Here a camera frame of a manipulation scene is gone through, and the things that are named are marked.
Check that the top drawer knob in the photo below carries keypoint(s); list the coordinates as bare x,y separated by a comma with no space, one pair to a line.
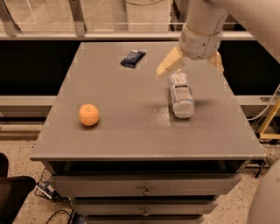
146,192

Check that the metal glass railing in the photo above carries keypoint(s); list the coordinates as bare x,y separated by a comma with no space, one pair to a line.
92,19

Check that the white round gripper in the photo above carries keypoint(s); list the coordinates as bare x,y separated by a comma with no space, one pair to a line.
199,44

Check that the clear plastic water bottle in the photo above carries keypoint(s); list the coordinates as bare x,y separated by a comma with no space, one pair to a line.
182,101

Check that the dark blue snack packet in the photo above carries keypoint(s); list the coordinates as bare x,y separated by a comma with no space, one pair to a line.
132,58

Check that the grey drawer cabinet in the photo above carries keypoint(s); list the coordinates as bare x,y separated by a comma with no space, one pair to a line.
138,142

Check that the orange fruit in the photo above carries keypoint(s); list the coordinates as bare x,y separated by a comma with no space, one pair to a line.
89,114

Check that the black office chair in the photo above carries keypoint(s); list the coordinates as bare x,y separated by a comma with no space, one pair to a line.
13,192

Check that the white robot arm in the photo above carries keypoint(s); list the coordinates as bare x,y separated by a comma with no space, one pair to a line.
202,32

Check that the yellow metal frame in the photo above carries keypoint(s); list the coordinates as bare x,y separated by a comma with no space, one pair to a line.
262,130

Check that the small device on floor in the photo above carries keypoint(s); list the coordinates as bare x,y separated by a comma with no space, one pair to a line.
45,188

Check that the drawer knob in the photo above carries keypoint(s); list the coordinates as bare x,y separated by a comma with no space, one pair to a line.
145,213
146,192

